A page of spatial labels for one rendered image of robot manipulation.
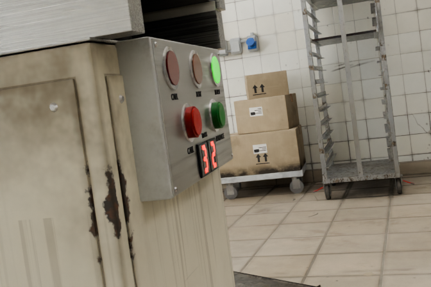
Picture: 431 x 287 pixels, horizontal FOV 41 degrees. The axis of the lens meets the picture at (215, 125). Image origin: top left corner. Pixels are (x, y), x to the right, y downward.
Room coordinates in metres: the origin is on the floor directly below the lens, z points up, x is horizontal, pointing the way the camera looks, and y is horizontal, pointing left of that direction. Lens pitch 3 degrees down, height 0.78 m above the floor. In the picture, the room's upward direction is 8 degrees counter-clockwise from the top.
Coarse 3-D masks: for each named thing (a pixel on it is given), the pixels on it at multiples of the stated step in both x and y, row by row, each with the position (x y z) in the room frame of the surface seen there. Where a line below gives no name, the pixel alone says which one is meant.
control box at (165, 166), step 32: (128, 64) 0.49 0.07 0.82; (160, 64) 0.50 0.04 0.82; (128, 96) 0.49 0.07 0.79; (160, 96) 0.49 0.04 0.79; (192, 96) 0.58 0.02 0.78; (224, 96) 0.71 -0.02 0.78; (160, 128) 0.48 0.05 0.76; (224, 128) 0.69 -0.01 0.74; (160, 160) 0.48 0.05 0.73; (192, 160) 0.55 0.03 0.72; (224, 160) 0.67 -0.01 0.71; (160, 192) 0.48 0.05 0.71
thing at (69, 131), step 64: (0, 64) 0.46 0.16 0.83; (64, 64) 0.45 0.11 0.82; (0, 128) 0.46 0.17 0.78; (64, 128) 0.45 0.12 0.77; (128, 128) 0.49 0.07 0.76; (0, 192) 0.47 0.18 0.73; (64, 192) 0.45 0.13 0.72; (128, 192) 0.47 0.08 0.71; (192, 192) 0.63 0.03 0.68; (0, 256) 0.47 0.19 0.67; (64, 256) 0.45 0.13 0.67; (128, 256) 0.46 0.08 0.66; (192, 256) 0.60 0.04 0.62
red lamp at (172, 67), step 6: (168, 54) 0.51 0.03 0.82; (174, 54) 0.53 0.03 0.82; (168, 60) 0.51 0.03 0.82; (174, 60) 0.53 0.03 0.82; (168, 66) 0.51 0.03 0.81; (174, 66) 0.52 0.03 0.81; (168, 72) 0.51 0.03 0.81; (174, 72) 0.52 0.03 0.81; (174, 78) 0.52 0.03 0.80; (174, 84) 0.52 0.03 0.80
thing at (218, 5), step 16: (144, 16) 0.75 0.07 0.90; (160, 16) 0.74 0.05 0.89; (176, 16) 0.74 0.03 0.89; (192, 16) 0.73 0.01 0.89; (208, 16) 0.73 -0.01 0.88; (160, 32) 0.74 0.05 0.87; (176, 32) 0.74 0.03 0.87; (192, 32) 0.73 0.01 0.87; (208, 32) 0.73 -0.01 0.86; (224, 48) 0.74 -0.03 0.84
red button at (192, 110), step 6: (186, 108) 0.54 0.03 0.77; (192, 108) 0.54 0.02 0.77; (186, 114) 0.54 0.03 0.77; (192, 114) 0.54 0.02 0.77; (198, 114) 0.55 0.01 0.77; (186, 120) 0.53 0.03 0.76; (192, 120) 0.53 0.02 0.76; (198, 120) 0.55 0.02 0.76; (186, 126) 0.53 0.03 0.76; (192, 126) 0.54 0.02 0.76; (198, 126) 0.55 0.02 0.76; (192, 132) 0.54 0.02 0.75; (198, 132) 0.54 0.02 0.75
